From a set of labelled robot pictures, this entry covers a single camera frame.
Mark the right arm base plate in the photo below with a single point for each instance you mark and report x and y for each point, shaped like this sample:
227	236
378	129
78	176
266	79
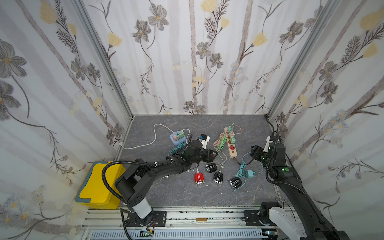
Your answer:
253	219

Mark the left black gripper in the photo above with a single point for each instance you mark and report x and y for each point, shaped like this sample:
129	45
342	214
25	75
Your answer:
209	155

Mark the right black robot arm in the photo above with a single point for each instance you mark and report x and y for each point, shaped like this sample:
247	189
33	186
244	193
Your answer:
314	225

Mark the teal charger end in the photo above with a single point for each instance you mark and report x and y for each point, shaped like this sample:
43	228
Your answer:
249	174

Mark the red shaver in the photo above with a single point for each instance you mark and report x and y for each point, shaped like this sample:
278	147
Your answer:
199	179

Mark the blue round power cube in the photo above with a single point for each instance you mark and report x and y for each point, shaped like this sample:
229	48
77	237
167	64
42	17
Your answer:
178	137

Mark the beige power strip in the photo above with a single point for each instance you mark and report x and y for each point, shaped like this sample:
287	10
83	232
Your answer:
231	148

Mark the black shaver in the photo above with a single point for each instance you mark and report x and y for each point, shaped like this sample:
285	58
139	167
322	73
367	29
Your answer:
211	167
218	178
235	183

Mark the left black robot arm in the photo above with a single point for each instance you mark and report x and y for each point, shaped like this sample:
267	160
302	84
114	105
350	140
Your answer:
132	186

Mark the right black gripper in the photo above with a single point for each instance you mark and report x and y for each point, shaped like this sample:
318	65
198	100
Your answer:
258	151

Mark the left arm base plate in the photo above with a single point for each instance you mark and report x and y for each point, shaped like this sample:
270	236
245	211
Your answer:
154	219

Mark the yellow lidded box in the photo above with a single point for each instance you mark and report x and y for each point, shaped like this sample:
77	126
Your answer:
93	193

